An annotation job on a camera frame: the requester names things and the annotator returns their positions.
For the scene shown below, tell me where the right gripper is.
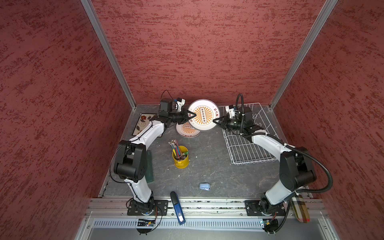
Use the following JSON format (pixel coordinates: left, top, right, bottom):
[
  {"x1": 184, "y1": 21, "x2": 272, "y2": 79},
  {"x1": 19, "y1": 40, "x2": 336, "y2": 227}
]
[{"x1": 213, "y1": 114, "x2": 245, "y2": 131}]

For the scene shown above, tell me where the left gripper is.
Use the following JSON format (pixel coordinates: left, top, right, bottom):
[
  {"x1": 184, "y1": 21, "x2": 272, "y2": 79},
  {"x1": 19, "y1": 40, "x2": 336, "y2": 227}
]
[{"x1": 168, "y1": 108, "x2": 196, "y2": 124}]

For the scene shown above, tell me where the white round plate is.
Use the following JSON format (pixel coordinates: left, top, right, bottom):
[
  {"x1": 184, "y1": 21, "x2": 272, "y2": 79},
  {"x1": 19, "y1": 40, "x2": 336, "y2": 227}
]
[
  {"x1": 176, "y1": 123, "x2": 201, "y2": 138},
  {"x1": 188, "y1": 99, "x2": 221, "y2": 131}
]

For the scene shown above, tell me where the square floral plate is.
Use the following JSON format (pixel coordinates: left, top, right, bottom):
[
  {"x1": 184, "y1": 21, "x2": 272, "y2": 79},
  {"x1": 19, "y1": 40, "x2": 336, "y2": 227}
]
[{"x1": 132, "y1": 113, "x2": 160, "y2": 137}]

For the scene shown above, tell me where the square plate white back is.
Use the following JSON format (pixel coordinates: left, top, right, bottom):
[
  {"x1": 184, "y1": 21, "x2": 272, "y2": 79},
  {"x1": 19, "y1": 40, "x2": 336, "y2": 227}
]
[{"x1": 132, "y1": 113, "x2": 147, "y2": 136}]

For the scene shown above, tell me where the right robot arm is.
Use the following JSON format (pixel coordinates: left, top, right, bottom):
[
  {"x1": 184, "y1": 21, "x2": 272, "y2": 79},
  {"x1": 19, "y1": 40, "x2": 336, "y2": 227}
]
[{"x1": 213, "y1": 106, "x2": 317, "y2": 216}]

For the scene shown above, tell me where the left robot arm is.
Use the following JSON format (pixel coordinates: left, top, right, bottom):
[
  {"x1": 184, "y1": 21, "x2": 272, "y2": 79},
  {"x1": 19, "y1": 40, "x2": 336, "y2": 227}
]
[{"x1": 113, "y1": 98, "x2": 196, "y2": 215}]

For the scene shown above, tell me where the coloured pencils bundle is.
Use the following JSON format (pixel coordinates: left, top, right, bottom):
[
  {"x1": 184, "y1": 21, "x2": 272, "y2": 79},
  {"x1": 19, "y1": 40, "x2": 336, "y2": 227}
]
[{"x1": 169, "y1": 140, "x2": 189, "y2": 161}]

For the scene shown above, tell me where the yellow pencil cup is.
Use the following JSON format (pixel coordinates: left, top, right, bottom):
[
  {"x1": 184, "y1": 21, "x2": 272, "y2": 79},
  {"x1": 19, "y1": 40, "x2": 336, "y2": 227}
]
[{"x1": 172, "y1": 146, "x2": 190, "y2": 169}]

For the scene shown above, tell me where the green rectangular block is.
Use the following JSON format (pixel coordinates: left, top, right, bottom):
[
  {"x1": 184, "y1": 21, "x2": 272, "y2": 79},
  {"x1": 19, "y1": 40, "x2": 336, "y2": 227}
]
[{"x1": 145, "y1": 150, "x2": 154, "y2": 183}]

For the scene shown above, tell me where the light blue eraser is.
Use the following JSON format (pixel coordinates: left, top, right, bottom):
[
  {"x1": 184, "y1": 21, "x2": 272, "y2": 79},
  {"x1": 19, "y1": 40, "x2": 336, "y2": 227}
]
[{"x1": 199, "y1": 183, "x2": 211, "y2": 191}]

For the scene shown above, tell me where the blue black stapler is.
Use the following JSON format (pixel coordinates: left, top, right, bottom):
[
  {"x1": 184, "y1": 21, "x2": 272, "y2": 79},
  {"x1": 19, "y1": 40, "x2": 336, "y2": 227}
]
[{"x1": 170, "y1": 191, "x2": 186, "y2": 225}]

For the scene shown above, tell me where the plaid tape roll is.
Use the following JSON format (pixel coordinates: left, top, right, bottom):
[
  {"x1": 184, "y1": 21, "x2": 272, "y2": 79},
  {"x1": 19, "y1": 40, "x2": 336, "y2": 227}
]
[{"x1": 293, "y1": 200, "x2": 311, "y2": 224}]

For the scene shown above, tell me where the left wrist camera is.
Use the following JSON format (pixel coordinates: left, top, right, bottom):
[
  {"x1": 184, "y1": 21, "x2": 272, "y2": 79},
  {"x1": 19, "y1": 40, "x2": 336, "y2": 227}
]
[{"x1": 175, "y1": 98, "x2": 186, "y2": 112}]

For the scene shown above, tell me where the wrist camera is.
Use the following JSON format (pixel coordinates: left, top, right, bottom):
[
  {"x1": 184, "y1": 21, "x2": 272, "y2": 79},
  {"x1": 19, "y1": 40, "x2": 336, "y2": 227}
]
[
  {"x1": 225, "y1": 105, "x2": 237, "y2": 119},
  {"x1": 175, "y1": 98, "x2": 186, "y2": 112}
]

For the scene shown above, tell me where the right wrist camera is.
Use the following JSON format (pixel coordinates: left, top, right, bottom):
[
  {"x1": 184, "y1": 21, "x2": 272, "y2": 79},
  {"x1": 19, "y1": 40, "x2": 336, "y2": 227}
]
[{"x1": 225, "y1": 105, "x2": 237, "y2": 119}]

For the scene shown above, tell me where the white wire dish rack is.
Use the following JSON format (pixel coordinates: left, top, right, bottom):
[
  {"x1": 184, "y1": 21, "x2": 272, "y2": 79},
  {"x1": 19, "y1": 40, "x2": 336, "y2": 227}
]
[{"x1": 223, "y1": 103, "x2": 289, "y2": 165}]

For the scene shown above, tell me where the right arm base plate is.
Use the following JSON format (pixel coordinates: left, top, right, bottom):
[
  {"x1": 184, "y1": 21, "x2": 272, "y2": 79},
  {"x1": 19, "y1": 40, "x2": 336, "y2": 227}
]
[{"x1": 244, "y1": 200, "x2": 286, "y2": 217}]

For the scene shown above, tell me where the black corrugated cable conduit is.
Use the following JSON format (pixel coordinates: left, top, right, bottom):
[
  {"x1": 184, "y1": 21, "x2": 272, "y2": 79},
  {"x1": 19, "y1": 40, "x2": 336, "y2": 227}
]
[{"x1": 234, "y1": 93, "x2": 334, "y2": 233}]

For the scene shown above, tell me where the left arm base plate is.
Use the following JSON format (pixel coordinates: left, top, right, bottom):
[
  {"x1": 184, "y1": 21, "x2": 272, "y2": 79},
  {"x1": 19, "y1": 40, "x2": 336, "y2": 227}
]
[{"x1": 127, "y1": 199, "x2": 169, "y2": 217}]

